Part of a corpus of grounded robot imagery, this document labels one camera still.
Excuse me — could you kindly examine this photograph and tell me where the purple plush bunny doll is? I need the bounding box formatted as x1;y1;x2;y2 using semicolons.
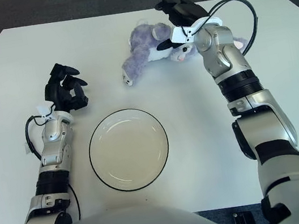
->
112;2;253;89

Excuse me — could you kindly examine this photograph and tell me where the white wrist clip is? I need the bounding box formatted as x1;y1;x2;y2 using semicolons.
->
36;102;58;120
168;16;212;46

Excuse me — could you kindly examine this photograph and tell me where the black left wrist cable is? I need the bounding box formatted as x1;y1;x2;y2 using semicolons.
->
22;112;52;163

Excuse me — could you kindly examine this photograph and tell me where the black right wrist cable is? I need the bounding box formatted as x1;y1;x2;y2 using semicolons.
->
189;0;263;63

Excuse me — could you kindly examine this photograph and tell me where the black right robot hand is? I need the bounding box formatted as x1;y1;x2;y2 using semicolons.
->
148;0;213;53

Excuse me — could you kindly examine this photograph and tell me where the white plate with black rim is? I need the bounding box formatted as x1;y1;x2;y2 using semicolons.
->
82;103;176;198

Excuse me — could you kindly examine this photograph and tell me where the thin black left elbow cable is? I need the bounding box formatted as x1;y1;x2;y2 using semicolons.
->
68;181;83;220

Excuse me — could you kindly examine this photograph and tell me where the black metal bracket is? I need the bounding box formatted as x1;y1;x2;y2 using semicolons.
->
231;209;257;224

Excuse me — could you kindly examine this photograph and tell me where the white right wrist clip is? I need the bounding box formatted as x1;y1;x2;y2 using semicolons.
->
168;16;212;46

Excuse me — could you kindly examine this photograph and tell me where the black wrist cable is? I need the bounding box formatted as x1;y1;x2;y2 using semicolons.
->
22;112;52;163
189;0;263;63

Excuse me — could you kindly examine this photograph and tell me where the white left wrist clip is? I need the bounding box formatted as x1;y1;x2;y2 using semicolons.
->
36;102;58;120

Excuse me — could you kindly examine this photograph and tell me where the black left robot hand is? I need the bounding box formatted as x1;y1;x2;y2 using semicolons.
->
39;58;92;116

